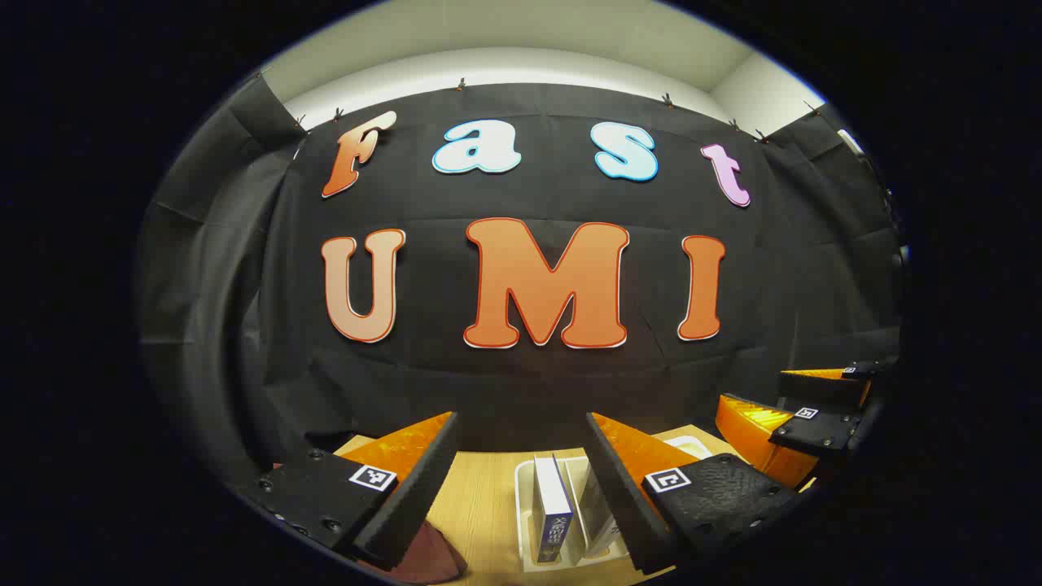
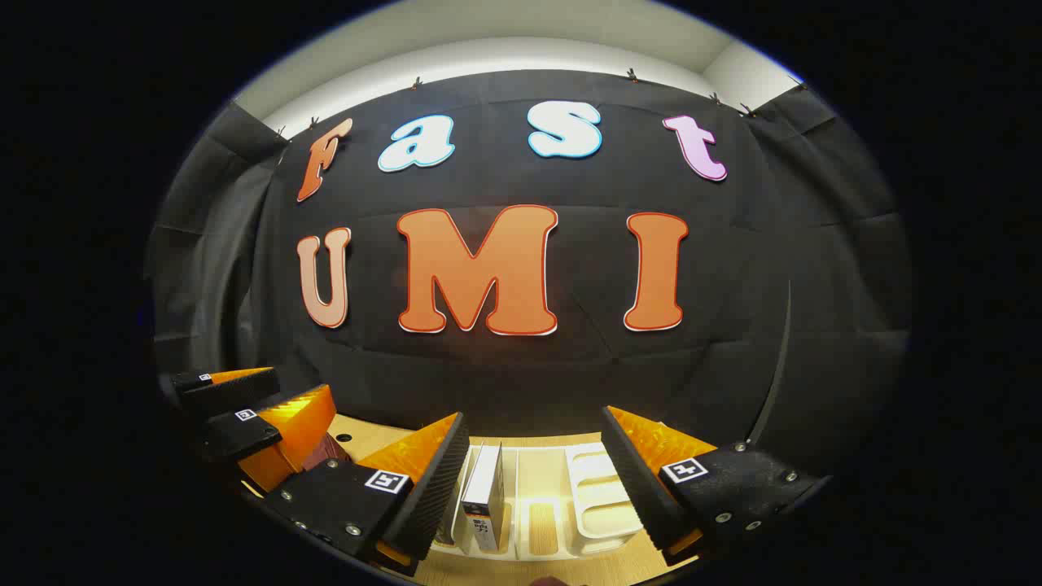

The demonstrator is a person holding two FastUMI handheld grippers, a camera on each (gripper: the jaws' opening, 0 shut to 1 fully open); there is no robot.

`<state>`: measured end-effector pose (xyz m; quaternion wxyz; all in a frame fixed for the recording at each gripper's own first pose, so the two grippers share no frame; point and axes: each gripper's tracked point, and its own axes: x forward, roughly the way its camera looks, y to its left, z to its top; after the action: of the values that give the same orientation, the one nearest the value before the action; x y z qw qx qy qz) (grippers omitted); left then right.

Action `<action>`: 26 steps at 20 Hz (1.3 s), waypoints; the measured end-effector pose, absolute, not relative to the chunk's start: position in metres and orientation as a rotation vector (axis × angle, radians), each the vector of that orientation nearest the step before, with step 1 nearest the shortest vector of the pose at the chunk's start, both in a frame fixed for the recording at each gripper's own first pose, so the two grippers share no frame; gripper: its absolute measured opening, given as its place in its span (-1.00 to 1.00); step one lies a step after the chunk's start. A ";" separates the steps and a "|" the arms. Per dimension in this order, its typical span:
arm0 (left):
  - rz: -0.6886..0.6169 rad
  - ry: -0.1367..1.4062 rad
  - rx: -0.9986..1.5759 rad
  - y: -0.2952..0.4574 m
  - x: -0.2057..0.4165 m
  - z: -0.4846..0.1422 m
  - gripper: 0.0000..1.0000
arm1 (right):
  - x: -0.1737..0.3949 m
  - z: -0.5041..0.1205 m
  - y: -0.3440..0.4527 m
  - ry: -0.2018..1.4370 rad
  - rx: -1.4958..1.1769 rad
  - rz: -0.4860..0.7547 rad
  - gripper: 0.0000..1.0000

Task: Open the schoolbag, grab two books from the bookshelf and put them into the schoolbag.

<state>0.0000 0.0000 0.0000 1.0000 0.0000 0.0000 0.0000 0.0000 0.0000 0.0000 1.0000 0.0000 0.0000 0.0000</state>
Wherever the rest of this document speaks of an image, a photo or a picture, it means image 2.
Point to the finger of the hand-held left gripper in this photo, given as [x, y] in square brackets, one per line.
[244, 435]
[220, 391]

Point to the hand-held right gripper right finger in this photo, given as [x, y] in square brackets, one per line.
[639, 488]

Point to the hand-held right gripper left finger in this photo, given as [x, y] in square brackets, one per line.
[435, 496]

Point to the white bookshelf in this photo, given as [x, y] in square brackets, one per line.
[598, 505]

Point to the white spine book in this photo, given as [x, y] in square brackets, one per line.
[484, 488]

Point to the maroon schoolbag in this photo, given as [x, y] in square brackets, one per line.
[326, 452]

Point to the black backdrop cloth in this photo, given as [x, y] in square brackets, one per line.
[570, 382]

